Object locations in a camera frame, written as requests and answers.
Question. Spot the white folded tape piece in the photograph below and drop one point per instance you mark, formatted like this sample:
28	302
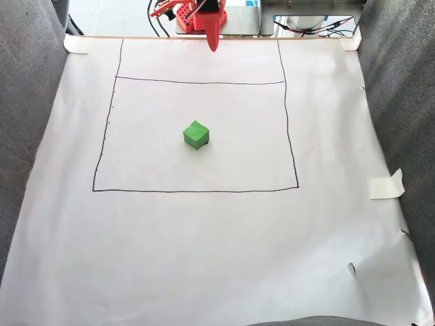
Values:
384	188

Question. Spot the white paper sheet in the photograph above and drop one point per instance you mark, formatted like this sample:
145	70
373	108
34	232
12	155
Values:
217	237

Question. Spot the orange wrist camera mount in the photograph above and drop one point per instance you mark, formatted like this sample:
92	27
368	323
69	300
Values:
159	12

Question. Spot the black leg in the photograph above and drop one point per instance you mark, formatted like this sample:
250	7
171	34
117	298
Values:
75	27

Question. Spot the grey fabric panel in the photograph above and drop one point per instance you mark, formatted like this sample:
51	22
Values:
27	102
401	102

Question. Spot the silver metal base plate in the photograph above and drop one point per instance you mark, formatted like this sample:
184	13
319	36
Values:
244	20

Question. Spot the green foam block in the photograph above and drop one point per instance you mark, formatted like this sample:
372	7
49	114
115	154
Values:
195	136

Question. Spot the silver metal frame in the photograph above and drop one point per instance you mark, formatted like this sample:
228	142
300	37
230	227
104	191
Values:
306	8

